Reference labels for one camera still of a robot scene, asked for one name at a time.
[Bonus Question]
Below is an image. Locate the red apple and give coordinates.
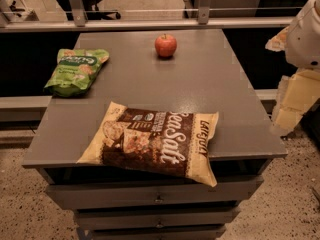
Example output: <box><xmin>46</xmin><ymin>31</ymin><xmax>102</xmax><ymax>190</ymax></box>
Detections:
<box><xmin>154</xmin><ymin>34</ymin><xmax>177</xmax><ymax>58</ymax></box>

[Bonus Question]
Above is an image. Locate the metal railing frame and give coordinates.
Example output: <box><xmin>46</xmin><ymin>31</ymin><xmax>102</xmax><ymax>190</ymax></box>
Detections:
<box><xmin>1</xmin><ymin>0</ymin><xmax>308</xmax><ymax>33</ymax></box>

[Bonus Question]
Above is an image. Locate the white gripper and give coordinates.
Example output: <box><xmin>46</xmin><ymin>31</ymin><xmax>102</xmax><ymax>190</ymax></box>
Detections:
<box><xmin>265</xmin><ymin>0</ymin><xmax>320</xmax><ymax>136</ymax></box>

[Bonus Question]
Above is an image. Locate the brown sea salt chip bag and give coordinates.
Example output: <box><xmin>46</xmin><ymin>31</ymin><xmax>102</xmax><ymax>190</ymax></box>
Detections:
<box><xmin>79</xmin><ymin>102</ymin><xmax>219</xmax><ymax>187</ymax></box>

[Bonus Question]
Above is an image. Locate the green chip bag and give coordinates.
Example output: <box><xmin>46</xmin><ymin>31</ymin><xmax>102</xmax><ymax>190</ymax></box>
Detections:
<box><xmin>44</xmin><ymin>49</ymin><xmax>109</xmax><ymax>97</ymax></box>

